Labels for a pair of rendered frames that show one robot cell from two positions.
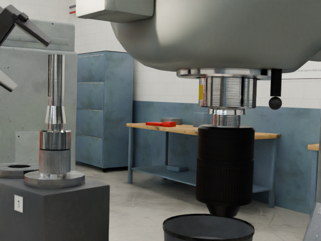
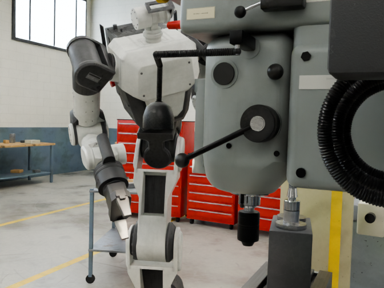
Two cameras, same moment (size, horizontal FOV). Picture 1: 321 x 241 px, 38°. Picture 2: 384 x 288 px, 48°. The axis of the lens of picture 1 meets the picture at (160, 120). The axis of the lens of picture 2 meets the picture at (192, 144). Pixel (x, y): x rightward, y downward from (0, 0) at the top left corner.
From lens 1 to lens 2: 0.85 m
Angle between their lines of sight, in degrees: 62
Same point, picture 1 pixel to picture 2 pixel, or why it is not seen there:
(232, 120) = (246, 209)
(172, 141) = not seen: outside the picture
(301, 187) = not seen: outside the picture
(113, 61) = not seen: outside the picture
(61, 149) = (290, 210)
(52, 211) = (274, 239)
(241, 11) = (211, 176)
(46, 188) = (278, 228)
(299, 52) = (243, 188)
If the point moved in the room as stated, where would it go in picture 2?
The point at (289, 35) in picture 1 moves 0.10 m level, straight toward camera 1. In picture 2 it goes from (232, 183) to (184, 183)
